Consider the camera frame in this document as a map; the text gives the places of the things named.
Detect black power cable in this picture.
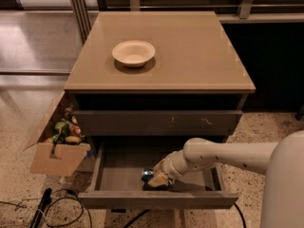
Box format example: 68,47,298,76
123,202,247,228

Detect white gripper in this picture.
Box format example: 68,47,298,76
148,150,187,188

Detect white paper bowl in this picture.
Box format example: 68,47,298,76
112,40,156,67

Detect metal window frame post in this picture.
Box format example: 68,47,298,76
69,0,91,44

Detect open grey middle drawer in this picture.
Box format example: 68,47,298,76
79,137,238,210

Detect black rod tool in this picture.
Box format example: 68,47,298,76
28,188,52,228

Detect closed grey top drawer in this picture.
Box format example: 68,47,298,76
75,110,242,137

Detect grey drawer cabinet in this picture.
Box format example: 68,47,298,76
64,10,257,228

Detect toy items in box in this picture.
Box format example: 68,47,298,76
45,107,85,145

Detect cardboard box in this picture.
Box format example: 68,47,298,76
25,91,94,177

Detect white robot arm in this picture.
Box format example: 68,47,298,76
148,130,304,228

